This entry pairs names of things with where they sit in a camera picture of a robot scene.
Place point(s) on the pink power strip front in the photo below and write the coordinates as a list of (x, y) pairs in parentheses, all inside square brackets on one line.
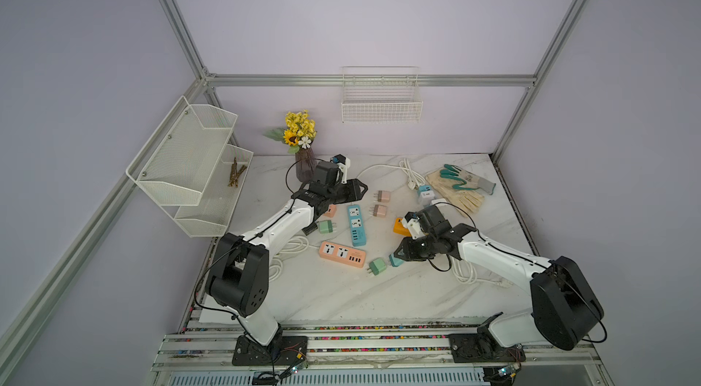
[(342, 254)]

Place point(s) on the orange power strip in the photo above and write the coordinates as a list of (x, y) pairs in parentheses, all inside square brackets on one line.
[(399, 228)]

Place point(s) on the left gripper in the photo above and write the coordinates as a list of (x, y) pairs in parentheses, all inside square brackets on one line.
[(353, 189)]

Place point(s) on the yellow artificial flowers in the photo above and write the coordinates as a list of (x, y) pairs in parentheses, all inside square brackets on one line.
[(298, 133)]

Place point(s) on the teal charger plug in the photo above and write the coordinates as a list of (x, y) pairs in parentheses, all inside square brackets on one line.
[(395, 261)]

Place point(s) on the pink usb charger plug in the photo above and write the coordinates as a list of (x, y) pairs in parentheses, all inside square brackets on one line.
[(383, 196)]

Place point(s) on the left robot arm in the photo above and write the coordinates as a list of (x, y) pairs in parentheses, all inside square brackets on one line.
[(238, 278)]

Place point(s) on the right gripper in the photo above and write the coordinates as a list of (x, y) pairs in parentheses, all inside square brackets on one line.
[(408, 252)]

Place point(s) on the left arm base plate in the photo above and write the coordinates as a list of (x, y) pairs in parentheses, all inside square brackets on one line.
[(283, 351)]

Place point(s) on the white mesh wall shelf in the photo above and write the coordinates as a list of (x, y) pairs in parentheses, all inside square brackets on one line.
[(184, 168)]

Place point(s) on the green charger plug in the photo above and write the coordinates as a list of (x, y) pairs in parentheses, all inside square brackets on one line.
[(377, 266), (326, 226)]

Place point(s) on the wooden clothespins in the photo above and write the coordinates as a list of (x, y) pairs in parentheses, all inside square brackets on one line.
[(236, 172)]

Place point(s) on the pink power strip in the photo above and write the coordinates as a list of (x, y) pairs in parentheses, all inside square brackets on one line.
[(342, 254), (331, 211)]

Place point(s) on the beige work glove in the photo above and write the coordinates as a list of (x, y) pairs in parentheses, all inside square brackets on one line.
[(468, 200)]

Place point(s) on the white wire wall basket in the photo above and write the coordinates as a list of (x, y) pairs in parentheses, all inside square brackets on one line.
[(380, 94)]

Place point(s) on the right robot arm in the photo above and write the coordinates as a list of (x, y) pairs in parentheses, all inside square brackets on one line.
[(563, 308)]

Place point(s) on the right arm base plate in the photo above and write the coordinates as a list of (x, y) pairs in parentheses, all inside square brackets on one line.
[(480, 348)]

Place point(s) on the purple ribbed glass vase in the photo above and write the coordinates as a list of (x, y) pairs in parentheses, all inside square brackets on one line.
[(305, 165)]

